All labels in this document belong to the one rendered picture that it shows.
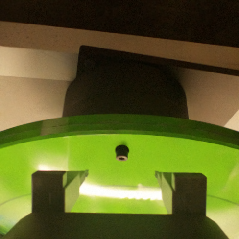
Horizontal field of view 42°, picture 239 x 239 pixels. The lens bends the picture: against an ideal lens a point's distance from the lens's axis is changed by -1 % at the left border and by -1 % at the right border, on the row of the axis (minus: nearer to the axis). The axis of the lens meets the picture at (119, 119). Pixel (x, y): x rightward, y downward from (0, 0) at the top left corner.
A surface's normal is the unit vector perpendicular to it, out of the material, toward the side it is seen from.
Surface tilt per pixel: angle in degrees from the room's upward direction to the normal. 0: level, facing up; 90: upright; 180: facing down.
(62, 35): 90
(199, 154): 25
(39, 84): 0
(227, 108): 0
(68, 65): 0
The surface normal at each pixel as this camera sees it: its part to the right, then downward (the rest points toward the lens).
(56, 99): -0.02, 0.83
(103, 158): -0.06, 0.52
